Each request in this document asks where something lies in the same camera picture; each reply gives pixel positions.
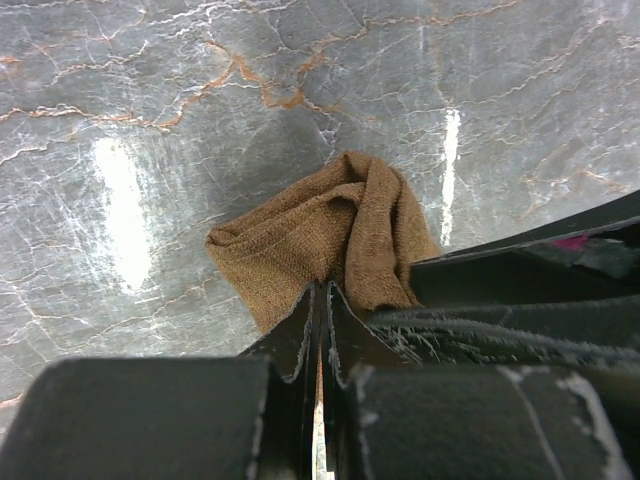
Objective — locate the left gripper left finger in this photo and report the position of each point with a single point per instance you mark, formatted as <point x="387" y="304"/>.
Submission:
<point x="243" y="417"/>

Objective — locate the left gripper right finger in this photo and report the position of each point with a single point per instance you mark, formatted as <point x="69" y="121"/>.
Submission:
<point x="387" y="417"/>

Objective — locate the brown cloth napkin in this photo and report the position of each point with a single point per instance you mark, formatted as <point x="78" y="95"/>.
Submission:
<point x="356" y="222"/>

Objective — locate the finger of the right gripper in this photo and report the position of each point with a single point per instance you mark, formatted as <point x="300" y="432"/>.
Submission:
<point x="591" y="255"/>
<point x="594" y="334"/>

